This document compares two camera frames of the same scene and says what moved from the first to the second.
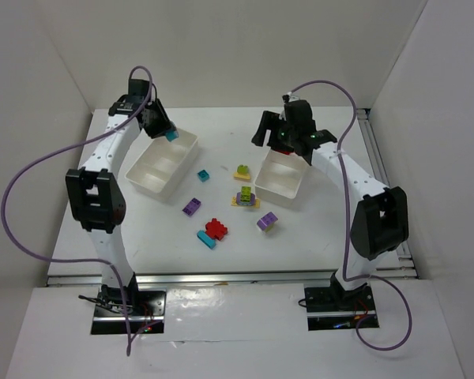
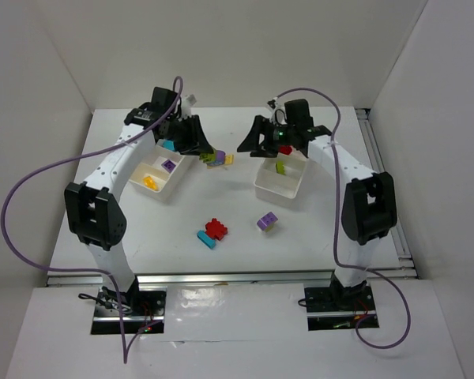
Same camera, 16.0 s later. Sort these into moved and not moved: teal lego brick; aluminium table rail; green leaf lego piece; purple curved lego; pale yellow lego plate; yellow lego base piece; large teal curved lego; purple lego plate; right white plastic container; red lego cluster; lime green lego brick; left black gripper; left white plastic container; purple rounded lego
Moved: pale yellow lego plate; green leaf lego piece; left black gripper; yellow lego base piece; large teal curved lego; purple lego plate; purple curved lego; lime green lego brick
Not moved: purple rounded lego; teal lego brick; aluminium table rail; right white plastic container; red lego cluster; left white plastic container
